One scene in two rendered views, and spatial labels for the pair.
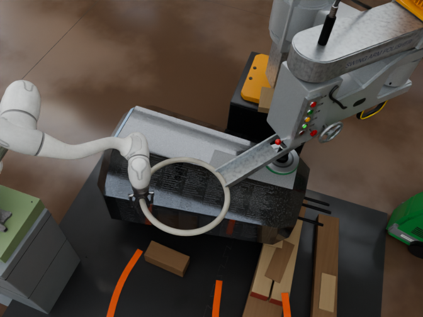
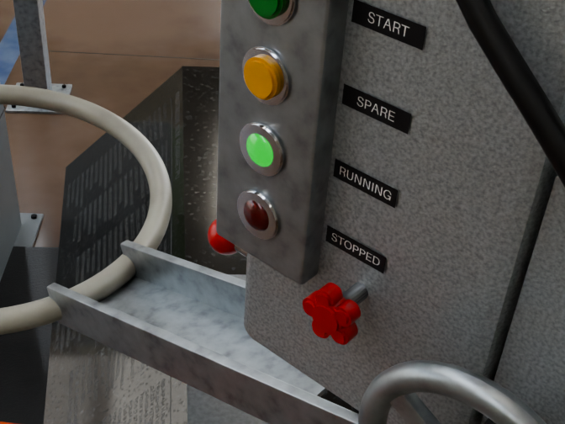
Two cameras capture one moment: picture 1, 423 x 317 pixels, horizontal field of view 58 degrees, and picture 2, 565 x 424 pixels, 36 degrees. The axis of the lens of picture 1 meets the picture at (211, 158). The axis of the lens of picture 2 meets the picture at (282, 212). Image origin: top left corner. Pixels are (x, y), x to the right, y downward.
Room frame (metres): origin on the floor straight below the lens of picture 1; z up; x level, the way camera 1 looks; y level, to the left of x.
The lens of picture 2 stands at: (1.08, -0.87, 1.62)
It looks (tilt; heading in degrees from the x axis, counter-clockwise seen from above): 37 degrees down; 71
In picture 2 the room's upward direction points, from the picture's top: 4 degrees clockwise
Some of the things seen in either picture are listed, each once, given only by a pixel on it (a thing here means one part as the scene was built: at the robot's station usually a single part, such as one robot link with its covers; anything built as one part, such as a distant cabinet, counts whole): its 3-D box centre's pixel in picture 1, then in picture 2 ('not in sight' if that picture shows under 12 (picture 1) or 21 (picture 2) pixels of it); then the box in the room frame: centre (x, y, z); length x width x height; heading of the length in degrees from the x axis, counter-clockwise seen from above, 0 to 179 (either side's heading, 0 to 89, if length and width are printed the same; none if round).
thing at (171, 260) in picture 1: (167, 258); not in sight; (0.95, 0.25, 0.07); 0.30 x 0.12 x 0.12; 72
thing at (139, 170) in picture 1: (139, 170); not in sight; (0.96, 0.33, 1.19); 0.13 x 0.11 x 0.16; 14
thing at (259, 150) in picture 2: not in sight; (262, 148); (1.21, -0.43, 1.32); 0.02 x 0.01 x 0.02; 123
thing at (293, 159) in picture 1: (281, 158); not in sight; (1.36, -0.42, 0.85); 0.21 x 0.21 x 0.01
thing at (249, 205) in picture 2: not in sight; (258, 214); (1.21, -0.43, 1.27); 0.02 x 0.01 x 0.02; 123
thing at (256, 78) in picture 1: (280, 82); not in sight; (2.11, -0.45, 0.76); 0.49 x 0.49 x 0.05; 76
